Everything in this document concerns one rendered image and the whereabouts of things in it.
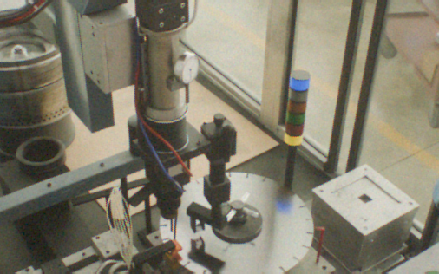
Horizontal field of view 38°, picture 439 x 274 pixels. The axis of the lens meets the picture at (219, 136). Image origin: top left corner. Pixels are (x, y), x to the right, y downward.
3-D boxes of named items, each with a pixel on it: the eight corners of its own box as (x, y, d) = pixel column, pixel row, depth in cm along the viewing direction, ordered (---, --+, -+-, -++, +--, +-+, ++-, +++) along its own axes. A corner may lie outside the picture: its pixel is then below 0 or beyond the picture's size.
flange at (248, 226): (264, 206, 143) (264, 198, 141) (260, 244, 134) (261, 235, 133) (213, 202, 144) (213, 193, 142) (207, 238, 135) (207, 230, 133)
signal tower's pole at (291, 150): (286, 201, 174) (293, 136, 161) (291, 206, 172) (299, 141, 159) (279, 205, 173) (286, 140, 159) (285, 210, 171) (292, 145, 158)
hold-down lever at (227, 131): (224, 112, 116) (210, 113, 115) (240, 126, 111) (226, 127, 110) (219, 151, 120) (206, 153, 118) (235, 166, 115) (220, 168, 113)
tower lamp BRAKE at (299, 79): (300, 78, 152) (302, 68, 150) (313, 88, 149) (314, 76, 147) (285, 84, 150) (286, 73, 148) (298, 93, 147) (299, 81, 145)
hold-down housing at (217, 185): (224, 188, 129) (227, 105, 117) (234, 202, 126) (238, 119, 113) (199, 195, 127) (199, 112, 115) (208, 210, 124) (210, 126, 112)
